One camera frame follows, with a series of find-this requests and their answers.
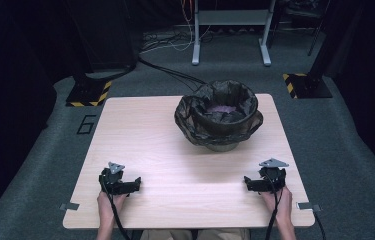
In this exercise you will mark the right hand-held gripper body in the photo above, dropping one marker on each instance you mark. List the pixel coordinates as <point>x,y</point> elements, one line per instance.
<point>270,181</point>

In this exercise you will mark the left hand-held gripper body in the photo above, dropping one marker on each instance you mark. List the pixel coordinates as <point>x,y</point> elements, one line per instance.
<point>113,181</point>

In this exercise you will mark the olive green bowl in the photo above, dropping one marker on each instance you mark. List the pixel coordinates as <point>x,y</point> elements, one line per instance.
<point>222,147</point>

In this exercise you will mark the person's left hand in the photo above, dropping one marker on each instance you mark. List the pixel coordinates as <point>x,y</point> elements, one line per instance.
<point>106,203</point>

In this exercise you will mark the person's right hand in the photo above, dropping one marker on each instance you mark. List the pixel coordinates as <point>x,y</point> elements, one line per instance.
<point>283,203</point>

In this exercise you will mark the pale crumpled paper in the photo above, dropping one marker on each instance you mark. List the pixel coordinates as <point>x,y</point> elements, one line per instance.
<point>221,108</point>

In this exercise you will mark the thin black tripod leg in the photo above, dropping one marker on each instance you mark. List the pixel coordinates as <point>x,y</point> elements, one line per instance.
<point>315,38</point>

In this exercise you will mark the grey table edge bracket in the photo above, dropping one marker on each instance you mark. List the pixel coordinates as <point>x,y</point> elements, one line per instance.
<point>69,206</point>
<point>308,206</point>

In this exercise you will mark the hazard striped black base plate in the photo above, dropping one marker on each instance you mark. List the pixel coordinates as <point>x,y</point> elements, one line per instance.
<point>308,87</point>
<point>86,95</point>

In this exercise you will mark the black metal stand post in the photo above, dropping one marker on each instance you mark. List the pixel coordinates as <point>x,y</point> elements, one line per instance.
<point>325,50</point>

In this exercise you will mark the white metal desk frame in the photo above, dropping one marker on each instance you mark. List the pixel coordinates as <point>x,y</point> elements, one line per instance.
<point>231,17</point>

